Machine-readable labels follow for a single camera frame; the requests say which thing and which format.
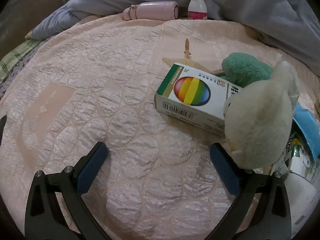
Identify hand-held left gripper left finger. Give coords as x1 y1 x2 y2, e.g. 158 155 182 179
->
24 141 108 240

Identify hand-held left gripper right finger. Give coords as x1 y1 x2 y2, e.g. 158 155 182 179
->
209 142 293 240

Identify white fluffy cloth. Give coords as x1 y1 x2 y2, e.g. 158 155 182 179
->
223 60 294 169

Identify rainbow print medicine box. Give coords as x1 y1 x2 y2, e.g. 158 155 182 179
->
154 63 244 137

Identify blue snack packet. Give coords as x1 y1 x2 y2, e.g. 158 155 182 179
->
291 104 320 160

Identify white milk carton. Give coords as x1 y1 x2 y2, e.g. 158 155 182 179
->
270 130 320 230

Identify pink quilted blanket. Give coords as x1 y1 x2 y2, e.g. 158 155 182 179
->
0 14 320 240

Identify green fluffy cloth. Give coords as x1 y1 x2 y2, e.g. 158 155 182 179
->
216 52 273 88

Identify purple patterned sheet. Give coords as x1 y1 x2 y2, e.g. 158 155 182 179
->
0 55 33 98

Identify green checked sheet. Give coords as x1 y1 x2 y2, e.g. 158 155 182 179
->
0 39 40 80

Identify white medicine bottle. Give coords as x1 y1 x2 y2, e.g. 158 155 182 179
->
187 0 208 20

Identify grey-blue duvet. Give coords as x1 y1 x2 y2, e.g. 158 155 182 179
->
25 0 320 67

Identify wooden headboard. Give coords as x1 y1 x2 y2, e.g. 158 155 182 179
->
0 0 68 63

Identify pink bottle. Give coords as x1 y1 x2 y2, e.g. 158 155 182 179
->
122 1 180 20

